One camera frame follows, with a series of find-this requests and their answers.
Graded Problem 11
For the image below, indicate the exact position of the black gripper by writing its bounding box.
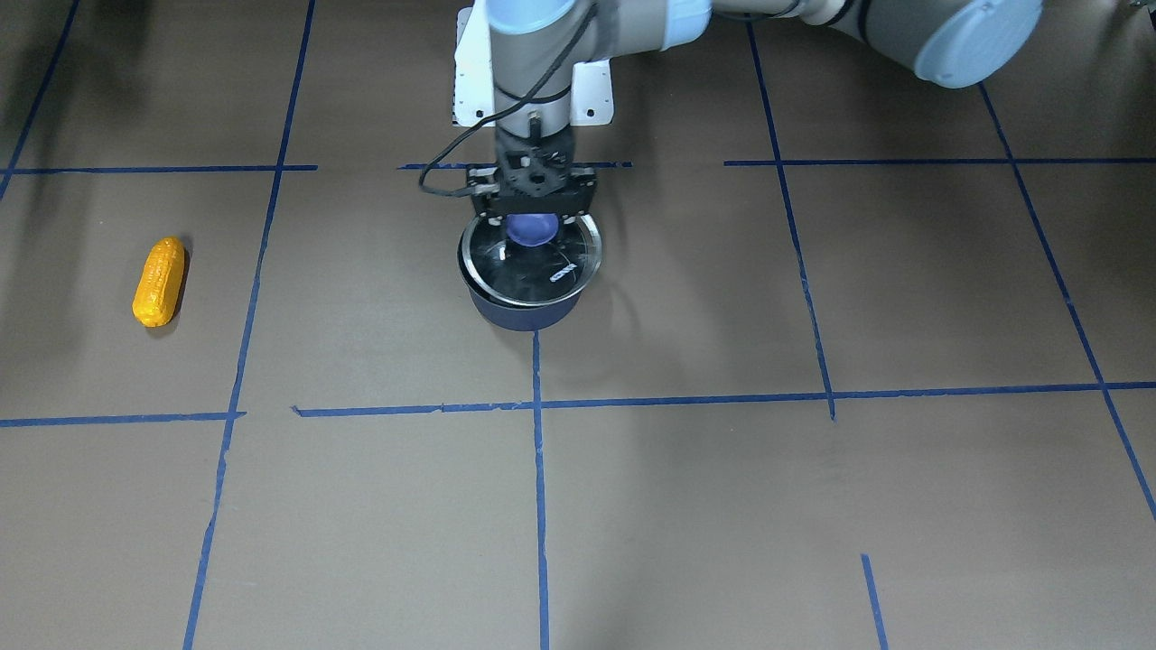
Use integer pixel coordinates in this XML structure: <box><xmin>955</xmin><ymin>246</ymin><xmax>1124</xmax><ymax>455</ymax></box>
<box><xmin>467</xmin><ymin>126</ymin><xmax>596</xmax><ymax>223</ymax></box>

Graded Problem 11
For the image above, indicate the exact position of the glass pot lid blue knob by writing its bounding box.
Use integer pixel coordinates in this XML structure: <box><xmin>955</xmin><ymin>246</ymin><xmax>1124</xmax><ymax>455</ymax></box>
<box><xmin>457</xmin><ymin>213</ymin><xmax>603</xmax><ymax>309</ymax></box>

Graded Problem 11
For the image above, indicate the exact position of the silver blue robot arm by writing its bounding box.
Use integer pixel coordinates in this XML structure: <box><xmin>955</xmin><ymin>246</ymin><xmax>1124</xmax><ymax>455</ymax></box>
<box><xmin>453</xmin><ymin>1</ymin><xmax>1043</xmax><ymax>222</ymax></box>

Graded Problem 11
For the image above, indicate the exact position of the yellow corn cob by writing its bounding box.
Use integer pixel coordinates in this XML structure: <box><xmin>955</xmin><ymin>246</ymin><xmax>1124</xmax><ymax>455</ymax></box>
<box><xmin>131</xmin><ymin>237</ymin><xmax>187</xmax><ymax>328</ymax></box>

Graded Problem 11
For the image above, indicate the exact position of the dark blue saucepan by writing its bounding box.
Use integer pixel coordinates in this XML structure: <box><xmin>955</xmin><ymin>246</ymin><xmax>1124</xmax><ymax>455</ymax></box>
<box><xmin>462</xmin><ymin>271</ymin><xmax>583</xmax><ymax>332</ymax></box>

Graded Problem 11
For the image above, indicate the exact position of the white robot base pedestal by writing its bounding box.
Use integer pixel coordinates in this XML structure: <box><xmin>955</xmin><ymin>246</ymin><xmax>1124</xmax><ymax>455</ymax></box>
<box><xmin>452</xmin><ymin>1</ymin><xmax>615</xmax><ymax>128</ymax></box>

